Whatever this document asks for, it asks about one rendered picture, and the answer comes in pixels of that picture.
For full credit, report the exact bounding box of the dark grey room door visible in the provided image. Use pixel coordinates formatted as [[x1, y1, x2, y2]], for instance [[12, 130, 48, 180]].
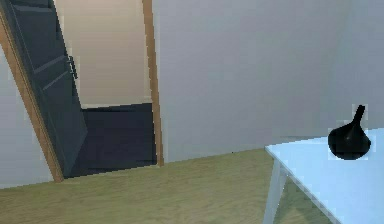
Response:
[[0, 0, 89, 178]]

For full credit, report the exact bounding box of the black door handle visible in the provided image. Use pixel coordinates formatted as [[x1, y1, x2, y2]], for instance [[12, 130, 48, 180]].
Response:
[[67, 56, 79, 80]]

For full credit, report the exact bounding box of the white table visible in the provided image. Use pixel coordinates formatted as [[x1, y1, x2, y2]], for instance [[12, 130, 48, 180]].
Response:
[[262, 127, 384, 224]]

